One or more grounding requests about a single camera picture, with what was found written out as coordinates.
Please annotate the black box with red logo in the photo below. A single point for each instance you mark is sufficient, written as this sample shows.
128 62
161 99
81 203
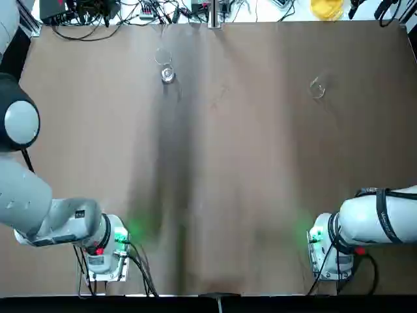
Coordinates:
55 8

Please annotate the clear glass beaker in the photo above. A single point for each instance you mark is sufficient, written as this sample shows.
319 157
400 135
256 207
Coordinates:
167 75

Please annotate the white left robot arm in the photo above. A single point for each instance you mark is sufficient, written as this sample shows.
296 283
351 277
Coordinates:
26 202

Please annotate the clear glass conical flask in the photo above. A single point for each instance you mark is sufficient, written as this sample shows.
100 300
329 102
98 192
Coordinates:
317 89

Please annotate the grey usb hub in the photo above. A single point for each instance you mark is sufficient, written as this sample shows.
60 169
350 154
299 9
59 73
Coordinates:
146 11

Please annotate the yellow plastic basket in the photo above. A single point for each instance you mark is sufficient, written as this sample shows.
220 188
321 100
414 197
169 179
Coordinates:
325 8

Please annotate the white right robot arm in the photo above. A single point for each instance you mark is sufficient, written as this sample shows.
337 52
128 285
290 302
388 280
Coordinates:
361 218

